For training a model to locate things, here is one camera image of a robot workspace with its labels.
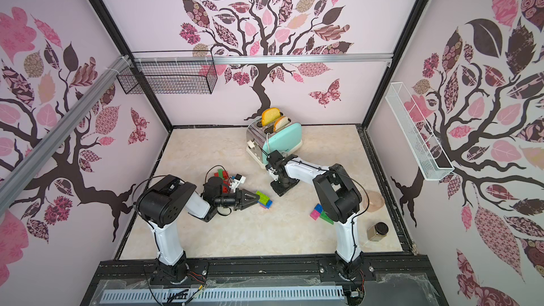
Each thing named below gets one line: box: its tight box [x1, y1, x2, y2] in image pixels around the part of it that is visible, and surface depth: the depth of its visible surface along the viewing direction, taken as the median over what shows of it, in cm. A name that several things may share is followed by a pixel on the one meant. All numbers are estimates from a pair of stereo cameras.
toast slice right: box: [272, 115, 290, 132], surface depth 96 cm
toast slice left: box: [261, 107, 282, 127], surface depth 100 cm
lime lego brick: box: [255, 190, 271, 206], surface depth 87 cm
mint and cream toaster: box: [245, 112, 303, 168], surface depth 97 cm
